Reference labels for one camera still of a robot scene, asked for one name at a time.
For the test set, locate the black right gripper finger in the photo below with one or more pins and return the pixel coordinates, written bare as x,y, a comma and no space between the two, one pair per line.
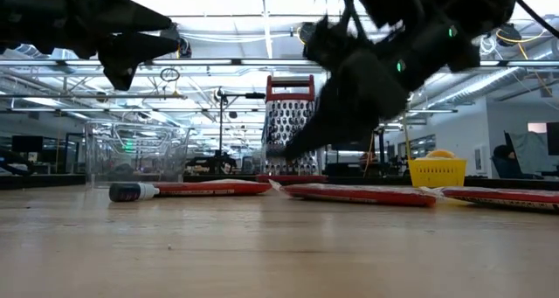
329,46
354,106

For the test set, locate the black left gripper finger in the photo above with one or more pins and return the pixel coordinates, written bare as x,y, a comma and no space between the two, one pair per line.
126,53
124,16

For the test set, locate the red cracker packet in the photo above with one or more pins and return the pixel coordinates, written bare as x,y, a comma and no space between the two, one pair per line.
362,195
502,197
218,188

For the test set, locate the clear plastic container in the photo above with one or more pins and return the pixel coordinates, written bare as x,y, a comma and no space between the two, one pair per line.
131,145

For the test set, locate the short black white marker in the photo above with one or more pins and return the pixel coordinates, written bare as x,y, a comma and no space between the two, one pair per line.
126,192

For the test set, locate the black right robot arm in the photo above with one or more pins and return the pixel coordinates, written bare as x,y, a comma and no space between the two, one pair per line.
480,1

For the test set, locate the red steel box grater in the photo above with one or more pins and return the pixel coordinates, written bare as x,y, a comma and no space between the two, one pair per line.
284,127

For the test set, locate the yellow plastic basket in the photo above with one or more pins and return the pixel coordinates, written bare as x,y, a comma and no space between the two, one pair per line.
436,173

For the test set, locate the black monitor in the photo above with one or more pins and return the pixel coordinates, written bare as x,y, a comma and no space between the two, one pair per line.
27,143
553,138

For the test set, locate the person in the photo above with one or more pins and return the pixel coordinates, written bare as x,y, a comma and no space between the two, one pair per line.
506,162

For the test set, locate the grey cloth cover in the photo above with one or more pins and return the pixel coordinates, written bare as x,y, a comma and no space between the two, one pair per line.
530,149

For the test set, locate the black camera stand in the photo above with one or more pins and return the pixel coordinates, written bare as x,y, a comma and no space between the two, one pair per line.
220,123

